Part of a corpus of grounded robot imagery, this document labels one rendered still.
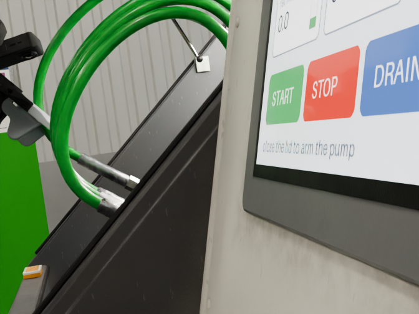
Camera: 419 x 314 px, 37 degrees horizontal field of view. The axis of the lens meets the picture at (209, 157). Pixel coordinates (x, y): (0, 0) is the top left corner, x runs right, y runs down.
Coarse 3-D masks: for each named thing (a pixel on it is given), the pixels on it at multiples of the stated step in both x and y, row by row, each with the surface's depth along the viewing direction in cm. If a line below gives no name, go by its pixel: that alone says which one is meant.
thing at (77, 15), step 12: (96, 0) 92; (84, 12) 92; (72, 24) 92; (60, 36) 92; (48, 48) 91; (48, 60) 91; (36, 84) 91; (36, 96) 91; (48, 132) 92; (72, 156) 92
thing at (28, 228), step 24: (0, 144) 398; (0, 168) 398; (24, 168) 404; (0, 192) 398; (24, 192) 404; (0, 216) 398; (24, 216) 404; (0, 240) 398; (24, 240) 403; (0, 264) 398; (24, 264) 403; (0, 288) 397; (0, 312) 397
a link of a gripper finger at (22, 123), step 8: (8, 104) 90; (8, 112) 90; (16, 112) 90; (24, 112) 89; (32, 112) 89; (40, 112) 89; (16, 120) 90; (24, 120) 89; (32, 120) 89; (40, 120) 89; (48, 120) 89; (8, 128) 89; (16, 128) 89; (24, 128) 89; (32, 128) 89; (48, 128) 89; (16, 136) 89
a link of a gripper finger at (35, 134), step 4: (20, 108) 95; (36, 128) 94; (40, 128) 94; (32, 132) 94; (36, 132) 94; (40, 132) 94; (24, 136) 94; (28, 136) 94; (32, 136) 94; (36, 136) 94; (40, 136) 94; (20, 140) 94; (24, 140) 94; (28, 140) 94; (32, 140) 94; (36, 140) 94; (24, 144) 94; (28, 144) 94
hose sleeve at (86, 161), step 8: (80, 160) 92; (88, 160) 93; (96, 160) 93; (88, 168) 93; (96, 168) 93; (104, 168) 93; (112, 168) 94; (104, 176) 94; (112, 176) 93; (120, 176) 94; (128, 176) 94; (120, 184) 94
